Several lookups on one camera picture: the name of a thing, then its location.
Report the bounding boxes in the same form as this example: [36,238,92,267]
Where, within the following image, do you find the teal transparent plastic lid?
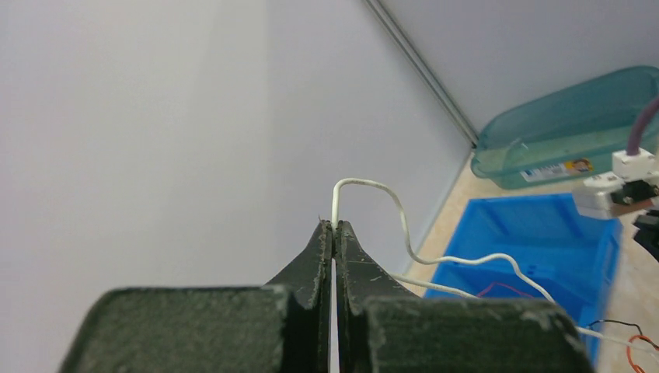
[470,66,658,190]

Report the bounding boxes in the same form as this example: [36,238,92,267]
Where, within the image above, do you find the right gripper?
[633,210,659,260]

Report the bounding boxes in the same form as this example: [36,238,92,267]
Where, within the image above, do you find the orange cable bundle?
[587,319,659,373]

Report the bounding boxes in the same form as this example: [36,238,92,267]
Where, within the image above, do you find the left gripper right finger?
[335,221,593,372]

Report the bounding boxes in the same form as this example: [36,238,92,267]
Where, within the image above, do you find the aluminium corner post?
[364,0,479,148]

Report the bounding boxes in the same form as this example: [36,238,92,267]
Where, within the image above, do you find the blue three-compartment bin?
[446,193,622,327]

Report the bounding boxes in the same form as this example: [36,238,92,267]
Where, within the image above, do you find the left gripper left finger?
[60,221,332,372]

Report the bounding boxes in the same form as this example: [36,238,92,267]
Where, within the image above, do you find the orange thin cable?
[476,281,536,300]

